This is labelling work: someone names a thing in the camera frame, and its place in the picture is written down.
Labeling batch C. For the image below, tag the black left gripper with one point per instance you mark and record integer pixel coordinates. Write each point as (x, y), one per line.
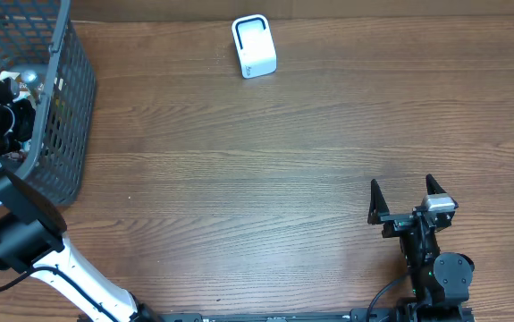
(27, 107)

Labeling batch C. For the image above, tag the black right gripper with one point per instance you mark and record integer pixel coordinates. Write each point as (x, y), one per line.
(395, 222)

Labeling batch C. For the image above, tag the yellow Vim dish soap bottle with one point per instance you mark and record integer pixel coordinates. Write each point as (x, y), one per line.
(32, 77)

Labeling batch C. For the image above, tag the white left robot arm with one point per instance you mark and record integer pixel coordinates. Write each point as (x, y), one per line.
(34, 242)

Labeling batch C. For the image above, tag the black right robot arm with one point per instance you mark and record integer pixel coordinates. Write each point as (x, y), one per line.
(440, 281)

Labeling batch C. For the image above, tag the white barcode scanner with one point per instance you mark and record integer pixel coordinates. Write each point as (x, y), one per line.
(254, 44)

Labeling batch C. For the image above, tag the dark grey plastic basket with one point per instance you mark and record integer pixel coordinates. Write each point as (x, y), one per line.
(39, 36)

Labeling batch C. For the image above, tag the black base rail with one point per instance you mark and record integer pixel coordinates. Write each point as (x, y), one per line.
(355, 315)

